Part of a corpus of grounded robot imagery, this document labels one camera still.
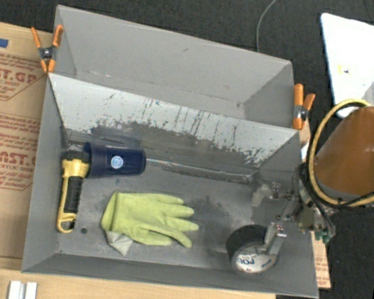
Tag pale grey cloth piece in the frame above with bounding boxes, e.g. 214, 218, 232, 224
101, 229, 134, 258

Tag dark blue cup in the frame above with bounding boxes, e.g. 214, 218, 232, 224
78, 139, 149, 188

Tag black tape roll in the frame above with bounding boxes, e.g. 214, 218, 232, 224
221, 219, 284, 279

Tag yellow-green rubber glove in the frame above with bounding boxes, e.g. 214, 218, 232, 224
97, 183, 205, 253

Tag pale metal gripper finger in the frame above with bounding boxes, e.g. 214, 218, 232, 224
251, 178, 283, 211
259, 221, 289, 268

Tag yellow and black flashlight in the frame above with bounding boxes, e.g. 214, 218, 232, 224
48, 147, 93, 237

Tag grey metal bin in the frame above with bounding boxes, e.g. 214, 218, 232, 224
12, 4, 360, 299

